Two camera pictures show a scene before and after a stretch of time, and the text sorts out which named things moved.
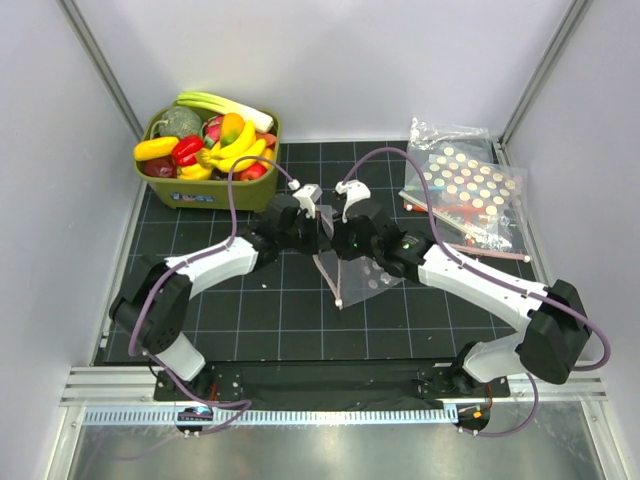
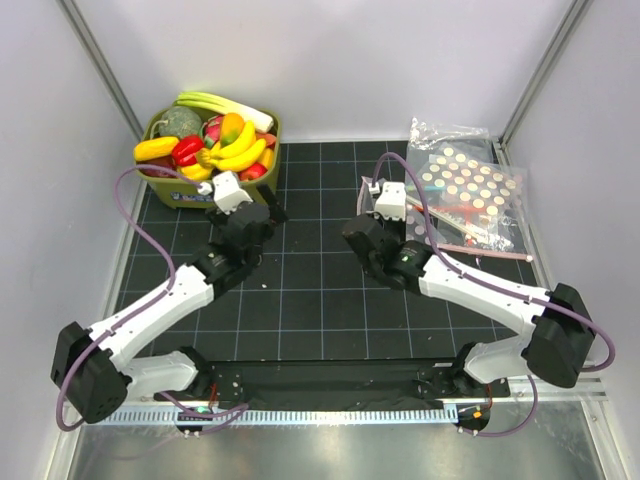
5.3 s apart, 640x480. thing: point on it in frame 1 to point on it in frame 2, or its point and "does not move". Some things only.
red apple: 254,172 does not move
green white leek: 260,124 does not move
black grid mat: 359,276 does not move
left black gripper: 313,244 to 275,213
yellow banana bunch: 245,144 does not move
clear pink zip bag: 346,279 to 416,211
